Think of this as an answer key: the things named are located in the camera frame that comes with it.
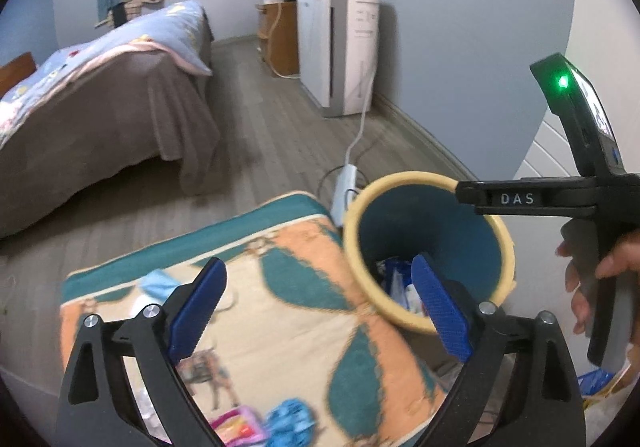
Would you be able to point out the white plastic wrapper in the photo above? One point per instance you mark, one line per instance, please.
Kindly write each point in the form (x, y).
(415, 299)

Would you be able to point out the pink snack packet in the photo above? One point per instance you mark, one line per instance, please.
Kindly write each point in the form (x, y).
(240, 427)

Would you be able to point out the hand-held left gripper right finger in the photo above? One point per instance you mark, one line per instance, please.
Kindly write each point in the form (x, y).
(440, 307)

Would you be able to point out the light blue packet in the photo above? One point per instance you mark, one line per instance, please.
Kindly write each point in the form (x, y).
(157, 282)

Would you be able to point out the teal orange patterned cushion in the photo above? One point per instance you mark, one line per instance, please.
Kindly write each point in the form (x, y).
(300, 327)

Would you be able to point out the blue printed quilt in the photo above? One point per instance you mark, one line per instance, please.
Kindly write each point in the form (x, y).
(100, 47)

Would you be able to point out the yellow rimmed teal waste bin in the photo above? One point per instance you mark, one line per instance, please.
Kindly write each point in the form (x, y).
(400, 222)

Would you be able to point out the blue patterned packet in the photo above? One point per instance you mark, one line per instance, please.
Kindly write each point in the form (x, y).
(595, 382)

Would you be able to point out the blue wrapper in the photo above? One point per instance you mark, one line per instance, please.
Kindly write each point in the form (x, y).
(292, 419)

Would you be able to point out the brown bedspread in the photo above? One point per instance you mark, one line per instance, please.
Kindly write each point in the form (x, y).
(100, 127)

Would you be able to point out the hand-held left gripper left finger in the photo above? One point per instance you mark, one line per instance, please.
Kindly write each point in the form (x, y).
(195, 312)

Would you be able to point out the person's right hand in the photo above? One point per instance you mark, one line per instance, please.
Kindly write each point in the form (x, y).
(625, 254)

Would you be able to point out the silver wet wipe pack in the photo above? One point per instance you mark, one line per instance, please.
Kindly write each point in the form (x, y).
(392, 269)

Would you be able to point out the white air purifier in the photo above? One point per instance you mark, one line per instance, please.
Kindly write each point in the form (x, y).
(345, 57)

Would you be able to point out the white power strip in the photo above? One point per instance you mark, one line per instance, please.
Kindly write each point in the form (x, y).
(345, 187)

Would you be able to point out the white panelled door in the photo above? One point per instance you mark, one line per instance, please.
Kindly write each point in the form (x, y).
(600, 2)

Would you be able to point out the wooden cabinet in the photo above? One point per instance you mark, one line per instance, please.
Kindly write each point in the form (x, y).
(282, 37)

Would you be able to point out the wooden bed headboard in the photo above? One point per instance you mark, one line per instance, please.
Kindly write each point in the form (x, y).
(15, 72)

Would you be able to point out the white plastic bag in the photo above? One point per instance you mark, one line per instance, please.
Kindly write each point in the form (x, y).
(617, 407)

